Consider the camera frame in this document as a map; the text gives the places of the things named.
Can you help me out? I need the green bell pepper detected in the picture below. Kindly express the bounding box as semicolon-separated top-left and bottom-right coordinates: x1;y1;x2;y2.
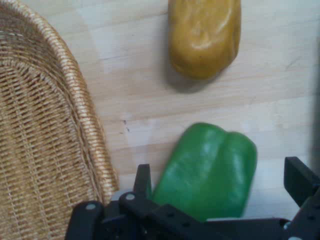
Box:
150;122;258;223

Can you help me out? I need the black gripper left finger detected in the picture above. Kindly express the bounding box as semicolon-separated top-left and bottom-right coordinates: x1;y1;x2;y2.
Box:
65;163;208;240

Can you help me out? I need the woven wicker basket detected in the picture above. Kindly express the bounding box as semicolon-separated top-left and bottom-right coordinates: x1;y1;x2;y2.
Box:
0;0;120;240

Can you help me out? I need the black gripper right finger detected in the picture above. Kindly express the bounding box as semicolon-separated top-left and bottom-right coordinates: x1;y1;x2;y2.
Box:
283;156;320;240

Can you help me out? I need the yellow bell pepper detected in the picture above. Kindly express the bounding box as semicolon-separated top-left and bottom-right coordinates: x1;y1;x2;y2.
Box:
167;0;242;81

